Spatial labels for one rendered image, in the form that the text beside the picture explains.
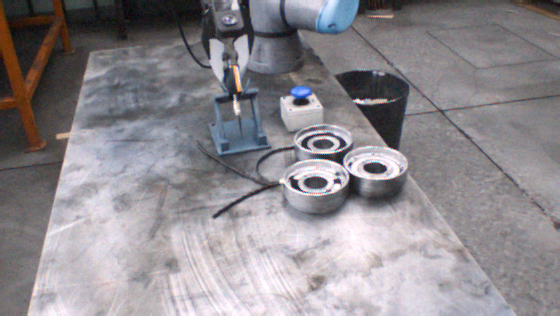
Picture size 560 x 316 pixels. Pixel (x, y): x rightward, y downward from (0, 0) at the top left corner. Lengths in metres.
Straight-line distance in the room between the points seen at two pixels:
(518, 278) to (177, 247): 1.43
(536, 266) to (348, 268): 1.40
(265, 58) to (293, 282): 0.74
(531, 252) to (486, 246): 0.15
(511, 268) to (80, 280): 1.57
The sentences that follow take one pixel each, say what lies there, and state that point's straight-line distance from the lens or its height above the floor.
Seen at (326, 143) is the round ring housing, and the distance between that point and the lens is 1.03.
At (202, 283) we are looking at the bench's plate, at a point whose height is 0.80.
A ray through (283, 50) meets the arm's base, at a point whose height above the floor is 0.85.
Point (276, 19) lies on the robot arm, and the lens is 1.35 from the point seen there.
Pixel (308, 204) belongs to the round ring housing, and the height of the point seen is 0.82.
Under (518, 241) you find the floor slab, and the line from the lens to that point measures 2.22.
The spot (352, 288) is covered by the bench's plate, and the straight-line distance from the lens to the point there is 0.76.
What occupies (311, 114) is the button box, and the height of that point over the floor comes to 0.83.
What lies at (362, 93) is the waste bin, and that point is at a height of 0.33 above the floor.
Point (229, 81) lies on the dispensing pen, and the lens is 1.06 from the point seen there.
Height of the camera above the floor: 1.33
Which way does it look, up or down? 31 degrees down
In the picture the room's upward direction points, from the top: 3 degrees counter-clockwise
